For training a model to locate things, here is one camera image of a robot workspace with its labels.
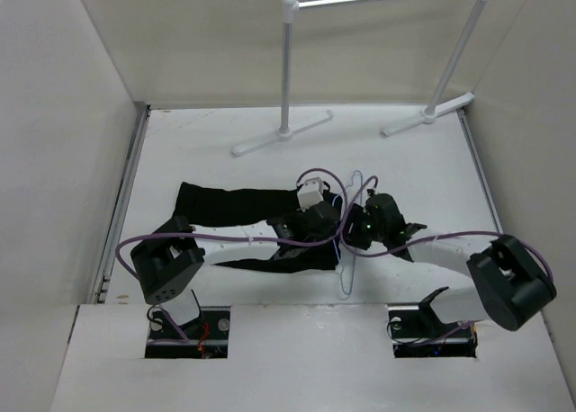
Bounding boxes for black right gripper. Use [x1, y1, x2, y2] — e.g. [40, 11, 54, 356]
[335, 203, 387, 250]

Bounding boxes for light blue clothes hanger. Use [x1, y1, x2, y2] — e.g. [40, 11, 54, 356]
[337, 169, 365, 301]

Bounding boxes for black trousers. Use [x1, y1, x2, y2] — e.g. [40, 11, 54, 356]
[172, 182, 337, 273]

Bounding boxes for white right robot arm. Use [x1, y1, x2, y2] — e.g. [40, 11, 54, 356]
[340, 192, 557, 345]

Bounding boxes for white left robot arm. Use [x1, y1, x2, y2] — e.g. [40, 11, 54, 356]
[130, 201, 340, 339]

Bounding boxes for white metal clothes rack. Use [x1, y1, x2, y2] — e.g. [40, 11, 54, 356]
[230, 0, 490, 157]

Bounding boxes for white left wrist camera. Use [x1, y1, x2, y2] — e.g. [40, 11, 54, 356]
[297, 177, 324, 211]

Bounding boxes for left aluminium table rail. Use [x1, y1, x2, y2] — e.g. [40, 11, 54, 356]
[86, 102, 150, 304]

